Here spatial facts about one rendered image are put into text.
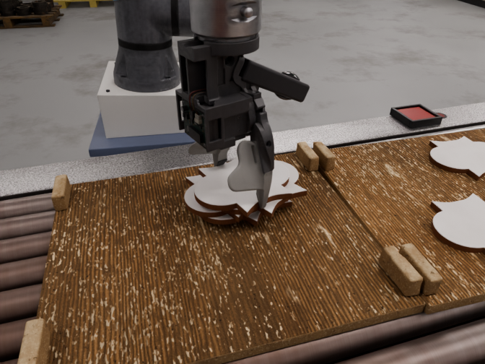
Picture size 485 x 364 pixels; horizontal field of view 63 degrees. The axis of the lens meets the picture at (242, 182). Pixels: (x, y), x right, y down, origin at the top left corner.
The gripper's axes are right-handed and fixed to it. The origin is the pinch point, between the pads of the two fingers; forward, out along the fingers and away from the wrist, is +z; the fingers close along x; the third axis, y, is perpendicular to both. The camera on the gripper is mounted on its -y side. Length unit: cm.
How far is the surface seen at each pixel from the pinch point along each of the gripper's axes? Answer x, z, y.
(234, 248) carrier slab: 6.4, 4.5, 5.5
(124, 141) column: -41.3, 11.1, 3.4
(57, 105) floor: -296, 98, -21
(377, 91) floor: -170, 98, -259
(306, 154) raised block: -3.2, 1.9, -14.9
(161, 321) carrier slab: 11.2, 4.5, 18.0
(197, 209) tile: 0.1, 1.6, 7.3
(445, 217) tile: 18.5, 3.5, -20.9
